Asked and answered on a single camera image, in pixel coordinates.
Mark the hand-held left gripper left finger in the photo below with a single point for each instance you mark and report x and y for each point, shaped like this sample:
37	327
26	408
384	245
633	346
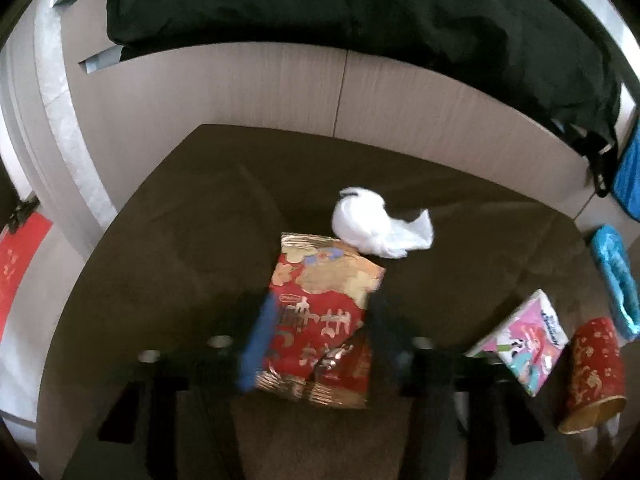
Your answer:
257	345

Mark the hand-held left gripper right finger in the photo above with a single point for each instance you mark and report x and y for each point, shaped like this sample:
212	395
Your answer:
390	340

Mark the red gold snack bag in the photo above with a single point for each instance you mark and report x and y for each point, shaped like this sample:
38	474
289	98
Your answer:
320	320

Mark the white crumpled plastic bag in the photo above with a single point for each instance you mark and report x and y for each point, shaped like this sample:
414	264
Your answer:
367	227

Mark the pink cartoon tissue pack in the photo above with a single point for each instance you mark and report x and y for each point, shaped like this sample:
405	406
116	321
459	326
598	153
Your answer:
525	345

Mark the red patterned cylindrical can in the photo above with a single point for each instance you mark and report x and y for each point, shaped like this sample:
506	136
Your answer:
595	375

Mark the blue wipes packet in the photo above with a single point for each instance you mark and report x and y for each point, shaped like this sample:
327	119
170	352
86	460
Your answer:
617	280

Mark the red paper sheet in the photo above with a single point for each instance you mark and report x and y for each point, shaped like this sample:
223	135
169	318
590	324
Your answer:
17	265

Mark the black binder clip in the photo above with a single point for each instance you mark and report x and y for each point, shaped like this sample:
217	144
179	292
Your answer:
21	214

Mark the blue fabric bag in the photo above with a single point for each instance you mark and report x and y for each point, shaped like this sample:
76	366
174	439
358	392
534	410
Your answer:
629	175

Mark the black cloth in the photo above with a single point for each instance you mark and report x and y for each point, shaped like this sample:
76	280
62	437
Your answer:
360	5

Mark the grey metal bracket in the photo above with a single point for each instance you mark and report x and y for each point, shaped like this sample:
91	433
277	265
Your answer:
100	60

